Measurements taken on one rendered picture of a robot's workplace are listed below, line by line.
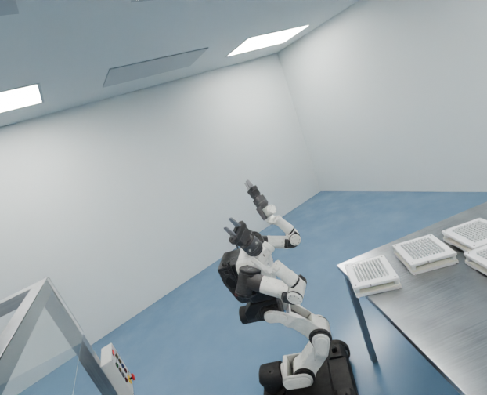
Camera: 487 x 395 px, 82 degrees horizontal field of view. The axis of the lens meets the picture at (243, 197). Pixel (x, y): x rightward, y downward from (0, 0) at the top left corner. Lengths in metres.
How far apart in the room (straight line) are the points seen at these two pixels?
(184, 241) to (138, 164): 1.36
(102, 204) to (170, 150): 1.22
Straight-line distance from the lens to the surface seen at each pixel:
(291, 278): 1.44
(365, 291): 1.80
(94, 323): 4.59
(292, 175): 5.72
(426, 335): 1.59
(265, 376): 2.32
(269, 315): 1.90
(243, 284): 1.55
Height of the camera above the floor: 2.00
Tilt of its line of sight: 15 degrees down
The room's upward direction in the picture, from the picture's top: 22 degrees counter-clockwise
